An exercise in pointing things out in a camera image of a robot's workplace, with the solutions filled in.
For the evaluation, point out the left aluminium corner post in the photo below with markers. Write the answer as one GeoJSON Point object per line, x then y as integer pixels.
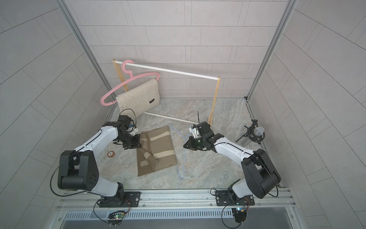
{"type": "Point", "coordinates": [66, 13]}

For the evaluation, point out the right circuit board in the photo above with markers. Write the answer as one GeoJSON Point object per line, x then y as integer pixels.
{"type": "Point", "coordinates": [239, 214]}

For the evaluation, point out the right aluminium corner post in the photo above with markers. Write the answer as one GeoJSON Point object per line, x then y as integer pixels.
{"type": "Point", "coordinates": [276, 37]}

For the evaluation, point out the pink plastic hanger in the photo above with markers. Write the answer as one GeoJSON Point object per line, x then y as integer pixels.
{"type": "Point", "coordinates": [121, 68]}

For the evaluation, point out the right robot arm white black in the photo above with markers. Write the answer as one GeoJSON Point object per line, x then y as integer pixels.
{"type": "Point", "coordinates": [260, 173]}

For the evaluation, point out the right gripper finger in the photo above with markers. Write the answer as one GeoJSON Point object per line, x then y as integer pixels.
{"type": "Point", "coordinates": [193, 148]}
{"type": "Point", "coordinates": [191, 143]}

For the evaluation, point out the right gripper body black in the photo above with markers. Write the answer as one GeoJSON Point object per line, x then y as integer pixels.
{"type": "Point", "coordinates": [204, 141]}

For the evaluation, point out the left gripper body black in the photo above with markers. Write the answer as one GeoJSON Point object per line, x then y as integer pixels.
{"type": "Point", "coordinates": [128, 140]}

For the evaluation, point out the circuit board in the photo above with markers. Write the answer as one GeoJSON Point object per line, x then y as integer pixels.
{"type": "Point", "coordinates": [239, 214]}
{"type": "Point", "coordinates": [116, 218]}

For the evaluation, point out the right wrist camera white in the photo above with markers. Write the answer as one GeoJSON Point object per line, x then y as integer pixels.
{"type": "Point", "coordinates": [195, 132]}

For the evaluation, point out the gold chess piece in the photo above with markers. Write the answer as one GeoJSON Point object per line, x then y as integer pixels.
{"type": "Point", "coordinates": [111, 154]}

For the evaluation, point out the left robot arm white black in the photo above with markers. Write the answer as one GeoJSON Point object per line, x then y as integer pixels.
{"type": "Point", "coordinates": [78, 169]}

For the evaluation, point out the left circuit board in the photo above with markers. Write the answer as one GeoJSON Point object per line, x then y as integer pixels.
{"type": "Point", "coordinates": [116, 218]}

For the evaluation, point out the beige scarf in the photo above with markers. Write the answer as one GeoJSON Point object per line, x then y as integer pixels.
{"type": "Point", "coordinates": [135, 102]}

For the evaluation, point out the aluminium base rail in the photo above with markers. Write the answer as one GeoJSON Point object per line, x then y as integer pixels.
{"type": "Point", "coordinates": [152, 199]}

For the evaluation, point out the brown striped scarf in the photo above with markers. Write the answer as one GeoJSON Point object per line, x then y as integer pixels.
{"type": "Point", "coordinates": [157, 151]}

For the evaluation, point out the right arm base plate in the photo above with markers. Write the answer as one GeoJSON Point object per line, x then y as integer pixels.
{"type": "Point", "coordinates": [223, 198]}

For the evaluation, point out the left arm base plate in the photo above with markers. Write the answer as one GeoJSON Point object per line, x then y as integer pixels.
{"type": "Point", "coordinates": [128, 199]}

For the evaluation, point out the wooden clothes rack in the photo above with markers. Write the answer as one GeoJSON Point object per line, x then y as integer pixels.
{"type": "Point", "coordinates": [218, 79]}

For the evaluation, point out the aluminium corner post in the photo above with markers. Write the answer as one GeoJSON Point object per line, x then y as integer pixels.
{"type": "Point", "coordinates": [276, 37]}
{"type": "Point", "coordinates": [66, 13]}

